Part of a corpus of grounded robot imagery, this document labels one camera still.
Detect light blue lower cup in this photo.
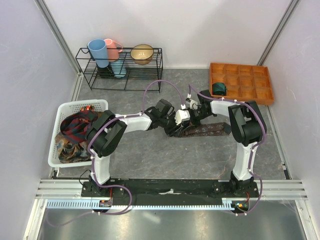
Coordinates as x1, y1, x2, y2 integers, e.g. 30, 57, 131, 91
110, 59, 127, 78

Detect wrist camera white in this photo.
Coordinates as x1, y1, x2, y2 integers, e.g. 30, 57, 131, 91
185, 93, 198, 110
174, 104, 190, 126

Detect pink cup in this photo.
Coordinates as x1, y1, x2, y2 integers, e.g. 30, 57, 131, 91
104, 38, 123, 62

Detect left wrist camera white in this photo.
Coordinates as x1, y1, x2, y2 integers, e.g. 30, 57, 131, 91
174, 104, 190, 126

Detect orange compartment tray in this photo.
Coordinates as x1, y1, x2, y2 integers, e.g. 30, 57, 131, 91
208, 62, 274, 106

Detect red navy striped tie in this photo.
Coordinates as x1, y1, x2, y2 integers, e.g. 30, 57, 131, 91
60, 110, 99, 144

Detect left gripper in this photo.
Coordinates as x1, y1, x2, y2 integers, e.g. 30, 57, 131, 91
159, 112, 183, 138

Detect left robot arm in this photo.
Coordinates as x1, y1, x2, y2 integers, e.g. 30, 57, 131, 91
86, 99, 190, 197

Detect brown floral tie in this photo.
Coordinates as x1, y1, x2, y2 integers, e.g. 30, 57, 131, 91
168, 122, 232, 138

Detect white plastic basket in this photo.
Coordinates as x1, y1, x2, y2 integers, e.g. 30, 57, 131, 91
47, 99, 109, 168

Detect black wire rack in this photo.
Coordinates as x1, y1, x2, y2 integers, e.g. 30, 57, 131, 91
75, 47, 164, 91

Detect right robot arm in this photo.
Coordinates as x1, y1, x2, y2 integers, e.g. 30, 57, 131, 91
186, 90, 267, 198

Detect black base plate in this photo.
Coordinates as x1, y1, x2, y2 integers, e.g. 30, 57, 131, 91
81, 178, 259, 206

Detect green tie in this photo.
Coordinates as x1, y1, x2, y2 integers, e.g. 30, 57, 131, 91
212, 82, 227, 96

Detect patterned ties pile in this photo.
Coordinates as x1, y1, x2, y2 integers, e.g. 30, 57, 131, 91
55, 105, 102, 164

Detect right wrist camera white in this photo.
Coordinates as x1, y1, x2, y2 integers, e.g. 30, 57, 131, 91
185, 93, 198, 110

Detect amber glass bowl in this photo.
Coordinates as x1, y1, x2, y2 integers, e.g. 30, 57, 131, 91
130, 44, 154, 66

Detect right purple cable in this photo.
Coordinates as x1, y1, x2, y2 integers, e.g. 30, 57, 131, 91
187, 84, 266, 217

